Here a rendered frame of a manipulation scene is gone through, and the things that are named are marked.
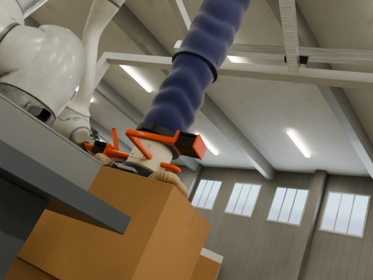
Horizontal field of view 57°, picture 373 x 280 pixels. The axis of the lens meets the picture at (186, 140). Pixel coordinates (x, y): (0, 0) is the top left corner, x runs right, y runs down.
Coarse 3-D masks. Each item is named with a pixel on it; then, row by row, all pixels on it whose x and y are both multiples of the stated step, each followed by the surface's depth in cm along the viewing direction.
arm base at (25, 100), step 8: (0, 88) 76; (8, 88) 76; (16, 88) 76; (8, 96) 75; (16, 96) 75; (24, 96) 76; (32, 96) 77; (24, 104) 75; (32, 104) 76; (40, 104) 78; (32, 112) 74; (40, 112) 72; (48, 112) 75; (48, 120) 80
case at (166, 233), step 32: (96, 192) 121; (128, 192) 116; (160, 192) 112; (64, 224) 119; (128, 224) 110; (160, 224) 108; (192, 224) 127; (32, 256) 117; (64, 256) 112; (96, 256) 108; (128, 256) 104; (160, 256) 111; (192, 256) 131
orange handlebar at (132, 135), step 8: (128, 128) 124; (128, 136) 125; (136, 136) 121; (144, 136) 119; (152, 136) 118; (160, 136) 117; (88, 144) 160; (136, 144) 129; (112, 152) 153; (120, 152) 151; (144, 152) 134; (168, 168) 139; (176, 168) 138
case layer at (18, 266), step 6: (18, 258) 119; (12, 264) 118; (18, 264) 118; (24, 264) 117; (30, 264) 116; (12, 270) 117; (18, 270) 116; (24, 270) 116; (30, 270) 115; (36, 270) 114; (6, 276) 117; (12, 276) 116; (18, 276) 115; (24, 276) 114; (30, 276) 114; (36, 276) 113; (42, 276) 112; (48, 276) 111
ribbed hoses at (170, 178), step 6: (96, 156) 143; (102, 156) 142; (102, 162) 140; (108, 162) 142; (114, 162) 151; (156, 174) 128; (162, 174) 127; (168, 174) 127; (174, 174) 129; (162, 180) 128; (168, 180) 128; (174, 180) 129; (180, 186) 136; (186, 192) 140; (186, 198) 143
